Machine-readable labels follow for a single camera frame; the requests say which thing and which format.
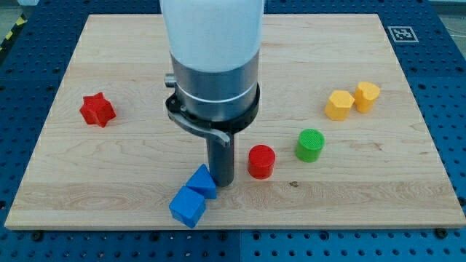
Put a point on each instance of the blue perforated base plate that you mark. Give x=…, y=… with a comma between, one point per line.
x=35, y=59

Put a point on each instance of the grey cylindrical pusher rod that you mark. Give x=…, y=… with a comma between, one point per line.
x=221, y=162

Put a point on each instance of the yellow heart block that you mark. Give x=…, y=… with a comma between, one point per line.
x=365, y=96

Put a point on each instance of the red cylinder block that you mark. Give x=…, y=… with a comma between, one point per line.
x=261, y=161

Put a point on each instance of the red star block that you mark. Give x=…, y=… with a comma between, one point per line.
x=97, y=110

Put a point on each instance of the blue cube block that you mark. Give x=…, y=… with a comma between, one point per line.
x=187, y=206

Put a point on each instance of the light wooden board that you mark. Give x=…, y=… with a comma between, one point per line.
x=378, y=170

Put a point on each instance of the blue triangular prism block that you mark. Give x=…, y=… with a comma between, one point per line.
x=201, y=182

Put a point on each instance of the green cylinder block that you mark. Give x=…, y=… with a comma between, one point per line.
x=310, y=144

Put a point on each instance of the yellow hexagon block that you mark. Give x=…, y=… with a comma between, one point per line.
x=339, y=105

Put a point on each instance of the white fiducial marker tag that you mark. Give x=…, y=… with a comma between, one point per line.
x=402, y=34

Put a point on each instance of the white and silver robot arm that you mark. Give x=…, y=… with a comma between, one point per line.
x=214, y=47

